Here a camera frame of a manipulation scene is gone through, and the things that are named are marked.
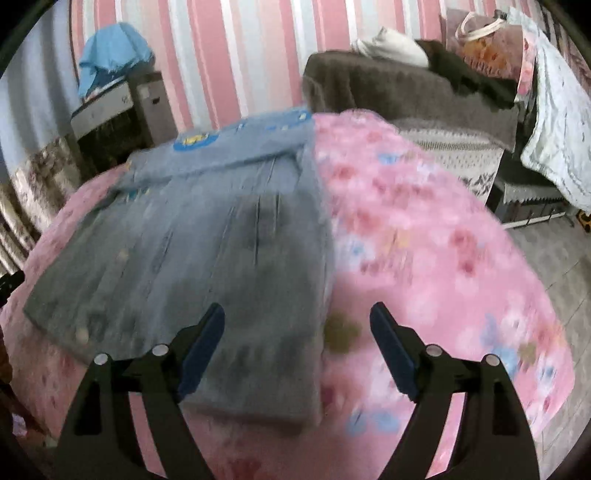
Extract white cloth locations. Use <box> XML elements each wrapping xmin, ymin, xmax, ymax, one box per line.
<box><xmin>351</xmin><ymin>27</ymin><xmax>430</xmax><ymax>68</ymax></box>

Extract dark low bench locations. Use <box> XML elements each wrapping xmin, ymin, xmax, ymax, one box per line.
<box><xmin>487</xmin><ymin>157</ymin><xmax>578</xmax><ymax>232</ymax></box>

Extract blue cloth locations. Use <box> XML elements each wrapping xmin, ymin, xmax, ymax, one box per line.
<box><xmin>78</xmin><ymin>22</ymin><xmax>155</xmax><ymax>100</ymax></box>

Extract blue floral curtain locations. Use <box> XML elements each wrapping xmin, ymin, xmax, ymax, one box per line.
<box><xmin>0</xmin><ymin>9</ymin><xmax>88</xmax><ymax>278</ymax></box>

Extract pink floral blanket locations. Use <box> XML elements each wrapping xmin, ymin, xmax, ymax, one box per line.
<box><xmin>0</xmin><ymin>108</ymin><xmax>575</xmax><ymax>480</ymax></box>

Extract patterned beige sofa cover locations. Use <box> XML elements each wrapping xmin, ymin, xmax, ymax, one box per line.
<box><xmin>397</xmin><ymin>117</ymin><xmax>509</xmax><ymax>204</ymax></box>

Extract dark cloth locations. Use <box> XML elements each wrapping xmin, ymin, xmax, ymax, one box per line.
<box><xmin>416</xmin><ymin>39</ymin><xmax>518</xmax><ymax>112</ymax></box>

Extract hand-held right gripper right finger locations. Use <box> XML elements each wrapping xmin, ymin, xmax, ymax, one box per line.
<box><xmin>369</xmin><ymin>301</ymin><xmax>541</xmax><ymax>480</ymax></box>

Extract white quilt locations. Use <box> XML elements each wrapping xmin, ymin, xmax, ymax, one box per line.
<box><xmin>505</xmin><ymin>7</ymin><xmax>591</xmax><ymax>213</ymax></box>

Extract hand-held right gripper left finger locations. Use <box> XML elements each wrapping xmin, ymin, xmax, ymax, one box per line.
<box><xmin>53</xmin><ymin>302</ymin><xmax>227</xmax><ymax>480</ymax></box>

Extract pink gift bag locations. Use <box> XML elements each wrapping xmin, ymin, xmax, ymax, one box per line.
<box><xmin>445</xmin><ymin>9</ymin><xmax>536</xmax><ymax>93</ymax></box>

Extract silver black water dispenser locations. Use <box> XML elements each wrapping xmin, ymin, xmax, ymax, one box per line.
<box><xmin>69</xmin><ymin>71</ymin><xmax>178</xmax><ymax>178</ymax></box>

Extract printed denim jacket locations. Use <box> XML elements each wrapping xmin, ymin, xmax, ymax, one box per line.
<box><xmin>23</xmin><ymin>108</ymin><xmax>335</xmax><ymax>428</ymax></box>

